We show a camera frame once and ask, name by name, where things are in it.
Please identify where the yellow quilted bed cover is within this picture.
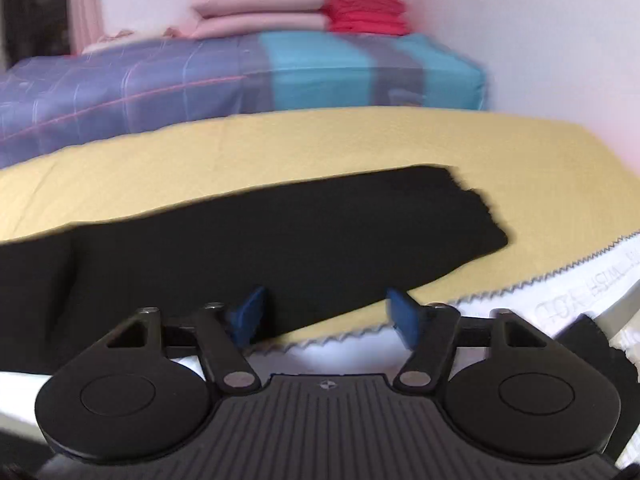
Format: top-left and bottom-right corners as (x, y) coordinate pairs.
(1, 107), (639, 341)

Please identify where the blue plaid folded quilt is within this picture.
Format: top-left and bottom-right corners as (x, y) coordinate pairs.
(1, 32), (487, 167)

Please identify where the folded pink satin bedding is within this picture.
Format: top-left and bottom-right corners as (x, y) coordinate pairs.
(176, 0), (328, 39)

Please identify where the folded red cloth stack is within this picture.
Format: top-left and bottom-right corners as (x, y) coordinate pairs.
(323, 0), (412, 37)

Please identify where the pink patterned curtain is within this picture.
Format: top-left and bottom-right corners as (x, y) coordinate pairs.
(67, 0), (104, 54)

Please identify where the cream pillow by wall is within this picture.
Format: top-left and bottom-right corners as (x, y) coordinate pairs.
(81, 27), (180, 55)

